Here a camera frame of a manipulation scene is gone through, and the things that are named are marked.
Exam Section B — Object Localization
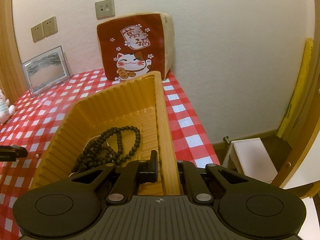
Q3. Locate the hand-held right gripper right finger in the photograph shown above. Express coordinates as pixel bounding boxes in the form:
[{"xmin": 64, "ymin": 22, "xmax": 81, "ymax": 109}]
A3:
[{"xmin": 176, "ymin": 159, "xmax": 250, "ymax": 203}]

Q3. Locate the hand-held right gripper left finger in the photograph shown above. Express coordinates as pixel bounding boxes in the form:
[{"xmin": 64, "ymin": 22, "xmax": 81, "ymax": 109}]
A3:
[{"xmin": 66, "ymin": 150, "xmax": 159, "ymax": 205}]

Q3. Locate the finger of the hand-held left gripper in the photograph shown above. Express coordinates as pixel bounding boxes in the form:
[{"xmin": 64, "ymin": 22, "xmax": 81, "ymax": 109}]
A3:
[{"xmin": 0, "ymin": 145, "xmax": 28, "ymax": 162}]

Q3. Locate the dark wooden bead necklace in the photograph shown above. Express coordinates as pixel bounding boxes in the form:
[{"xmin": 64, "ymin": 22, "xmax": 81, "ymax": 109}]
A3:
[{"xmin": 71, "ymin": 126, "xmax": 142, "ymax": 173}]

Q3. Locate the thin pale bead string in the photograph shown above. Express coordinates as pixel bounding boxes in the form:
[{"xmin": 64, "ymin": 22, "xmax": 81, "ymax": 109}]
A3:
[{"xmin": 83, "ymin": 134, "xmax": 111, "ymax": 153}]

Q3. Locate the orange plastic tray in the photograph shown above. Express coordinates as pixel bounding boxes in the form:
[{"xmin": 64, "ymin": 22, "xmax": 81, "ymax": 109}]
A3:
[{"xmin": 30, "ymin": 70, "xmax": 185, "ymax": 197}]

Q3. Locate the white bunny plush toy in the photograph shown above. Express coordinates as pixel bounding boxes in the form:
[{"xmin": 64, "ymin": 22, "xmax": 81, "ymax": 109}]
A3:
[{"xmin": 0, "ymin": 88, "xmax": 16, "ymax": 125}]

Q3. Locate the red white checked tablecloth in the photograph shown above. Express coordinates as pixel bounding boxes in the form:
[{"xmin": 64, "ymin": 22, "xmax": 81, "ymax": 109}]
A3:
[{"xmin": 0, "ymin": 68, "xmax": 222, "ymax": 232}]

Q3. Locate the white wooden stool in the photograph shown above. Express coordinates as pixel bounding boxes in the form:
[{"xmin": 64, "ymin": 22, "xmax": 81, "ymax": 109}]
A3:
[{"xmin": 221, "ymin": 135, "xmax": 280, "ymax": 183}]

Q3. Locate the red lucky cat cushion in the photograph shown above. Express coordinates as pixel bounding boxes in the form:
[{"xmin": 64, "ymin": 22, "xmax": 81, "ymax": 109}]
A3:
[{"xmin": 96, "ymin": 11, "xmax": 175, "ymax": 82}]

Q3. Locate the yellow flat cardboard box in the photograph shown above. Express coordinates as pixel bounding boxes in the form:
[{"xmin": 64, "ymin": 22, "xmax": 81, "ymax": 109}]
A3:
[{"xmin": 277, "ymin": 38, "xmax": 314, "ymax": 141}]

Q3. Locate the clear sand art frame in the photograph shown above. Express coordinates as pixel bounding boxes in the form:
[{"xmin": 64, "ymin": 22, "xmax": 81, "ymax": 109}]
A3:
[{"xmin": 21, "ymin": 45, "xmax": 70, "ymax": 99}]

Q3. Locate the wooden wall panel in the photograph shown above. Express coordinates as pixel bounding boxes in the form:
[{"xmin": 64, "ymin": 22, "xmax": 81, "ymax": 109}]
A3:
[{"xmin": 0, "ymin": 0, "xmax": 28, "ymax": 105}]

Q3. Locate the beige wall socket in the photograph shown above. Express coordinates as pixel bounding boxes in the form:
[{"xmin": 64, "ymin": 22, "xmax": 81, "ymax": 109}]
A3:
[
  {"xmin": 42, "ymin": 16, "xmax": 59, "ymax": 37},
  {"xmin": 30, "ymin": 23, "xmax": 46, "ymax": 43}
]

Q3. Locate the curved wooden frame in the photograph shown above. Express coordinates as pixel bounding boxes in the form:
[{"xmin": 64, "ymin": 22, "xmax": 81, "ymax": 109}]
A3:
[{"xmin": 271, "ymin": 0, "xmax": 320, "ymax": 202}]

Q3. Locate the beige wall data outlet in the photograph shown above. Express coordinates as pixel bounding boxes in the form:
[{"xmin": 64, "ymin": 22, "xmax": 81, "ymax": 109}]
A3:
[{"xmin": 95, "ymin": 0, "xmax": 116, "ymax": 20}]

